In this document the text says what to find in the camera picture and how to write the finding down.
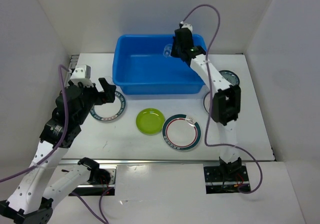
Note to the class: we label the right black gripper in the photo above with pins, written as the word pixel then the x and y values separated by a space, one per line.
pixel 174 52

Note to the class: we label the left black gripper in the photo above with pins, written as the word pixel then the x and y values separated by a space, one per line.
pixel 103 97

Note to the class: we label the clear plastic cup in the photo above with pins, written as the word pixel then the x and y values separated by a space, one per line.
pixel 109 79
pixel 167 50

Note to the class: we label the white plate dark lettered rim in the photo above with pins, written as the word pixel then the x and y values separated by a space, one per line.
pixel 110 112

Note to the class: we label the white plate red green rim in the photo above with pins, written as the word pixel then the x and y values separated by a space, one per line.
pixel 181 132

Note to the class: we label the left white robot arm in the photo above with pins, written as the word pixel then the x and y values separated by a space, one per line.
pixel 34 199

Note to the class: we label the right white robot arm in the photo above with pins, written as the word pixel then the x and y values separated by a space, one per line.
pixel 225 102

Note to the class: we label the blue plastic bin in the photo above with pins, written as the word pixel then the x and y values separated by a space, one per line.
pixel 140 68

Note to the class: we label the green plastic plate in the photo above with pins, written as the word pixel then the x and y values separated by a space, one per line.
pixel 150 121

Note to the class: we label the small teal patterned plate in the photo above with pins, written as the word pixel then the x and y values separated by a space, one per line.
pixel 230 76

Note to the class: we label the orange sunburst plate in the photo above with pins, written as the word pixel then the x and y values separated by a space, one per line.
pixel 206 102

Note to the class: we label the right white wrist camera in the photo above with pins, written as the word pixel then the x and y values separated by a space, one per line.
pixel 183 24

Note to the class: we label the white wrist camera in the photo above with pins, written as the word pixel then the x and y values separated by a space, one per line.
pixel 183 24
pixel 81 73

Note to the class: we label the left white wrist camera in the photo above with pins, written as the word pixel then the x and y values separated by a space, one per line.
pixel 81 73

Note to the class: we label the aluminium rail frame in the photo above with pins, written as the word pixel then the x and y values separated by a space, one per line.
pixel 121 142

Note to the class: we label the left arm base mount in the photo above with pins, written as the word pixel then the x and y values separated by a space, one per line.
pixel 106 181

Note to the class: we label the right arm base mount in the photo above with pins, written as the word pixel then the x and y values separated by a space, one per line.
pixel 216 183

